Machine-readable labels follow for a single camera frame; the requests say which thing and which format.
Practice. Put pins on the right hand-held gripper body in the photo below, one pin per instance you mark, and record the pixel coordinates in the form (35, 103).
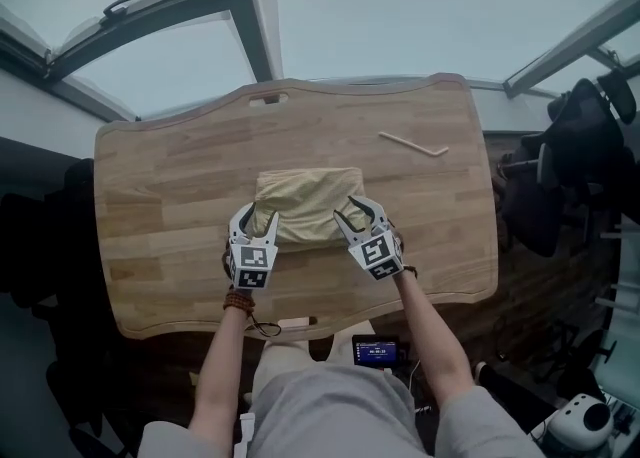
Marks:
(377, 256)

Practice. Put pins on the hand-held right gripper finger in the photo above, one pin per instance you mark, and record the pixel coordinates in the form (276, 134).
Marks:
(345, 233)
(380, 218)

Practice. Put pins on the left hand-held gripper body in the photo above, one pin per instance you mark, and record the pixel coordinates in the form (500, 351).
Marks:
(252, 266)

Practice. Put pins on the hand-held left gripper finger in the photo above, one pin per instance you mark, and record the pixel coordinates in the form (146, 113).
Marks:
(272, 233)
(236, 223)

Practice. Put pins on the beige cloth garment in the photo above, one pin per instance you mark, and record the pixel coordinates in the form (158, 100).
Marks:
(305, 201)

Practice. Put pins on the person's left forearm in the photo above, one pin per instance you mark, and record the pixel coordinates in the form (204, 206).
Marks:
(220, 371)

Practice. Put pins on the person's right forearm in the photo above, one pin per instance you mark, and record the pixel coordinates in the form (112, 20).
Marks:
(435, 341)

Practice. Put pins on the person's right hand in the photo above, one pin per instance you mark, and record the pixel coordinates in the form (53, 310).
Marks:
(399, 246)

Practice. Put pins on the person's left hand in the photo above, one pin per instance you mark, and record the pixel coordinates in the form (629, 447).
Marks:
(226, 263)

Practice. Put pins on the thin dark wrist band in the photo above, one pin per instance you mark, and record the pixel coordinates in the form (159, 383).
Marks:
(410, 271)

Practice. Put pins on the small blue-screen monitor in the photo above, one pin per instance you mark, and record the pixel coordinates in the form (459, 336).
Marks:
(376, 351)

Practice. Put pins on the person's beige trousers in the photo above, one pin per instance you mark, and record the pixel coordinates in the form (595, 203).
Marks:
(280, 361)

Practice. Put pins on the person's grey shirt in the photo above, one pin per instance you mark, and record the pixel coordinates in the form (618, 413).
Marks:
(330, 416)

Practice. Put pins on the white hanging tag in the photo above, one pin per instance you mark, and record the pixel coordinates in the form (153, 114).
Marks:
(247, 436)

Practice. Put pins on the black-framed hinged window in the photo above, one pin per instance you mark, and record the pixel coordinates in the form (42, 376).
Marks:
(160, 61)

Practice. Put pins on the black mesh headrest office chair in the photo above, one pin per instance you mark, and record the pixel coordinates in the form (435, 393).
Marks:
(575, 146)

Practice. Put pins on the white dome-shaped device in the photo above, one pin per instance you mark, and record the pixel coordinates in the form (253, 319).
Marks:
(575, 423)

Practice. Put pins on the grey-framed window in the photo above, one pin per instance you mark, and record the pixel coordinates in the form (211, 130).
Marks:
(585, 51)

